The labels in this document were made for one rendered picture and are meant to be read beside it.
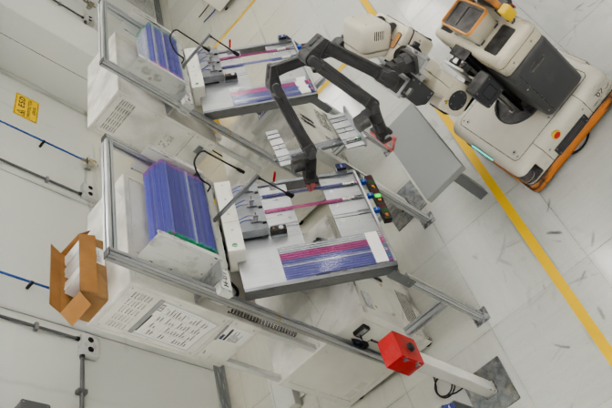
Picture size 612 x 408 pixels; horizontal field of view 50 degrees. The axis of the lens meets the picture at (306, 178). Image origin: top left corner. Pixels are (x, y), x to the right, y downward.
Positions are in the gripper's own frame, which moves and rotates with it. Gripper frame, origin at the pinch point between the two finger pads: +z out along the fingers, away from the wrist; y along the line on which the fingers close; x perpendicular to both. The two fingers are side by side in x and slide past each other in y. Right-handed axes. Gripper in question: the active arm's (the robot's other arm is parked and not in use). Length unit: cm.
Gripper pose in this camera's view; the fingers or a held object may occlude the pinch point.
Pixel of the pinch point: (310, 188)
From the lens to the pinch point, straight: 343.2
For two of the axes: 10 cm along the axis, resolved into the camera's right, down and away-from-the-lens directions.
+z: -0.1, 7.7, 6.4
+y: 2.3, 6.3, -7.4
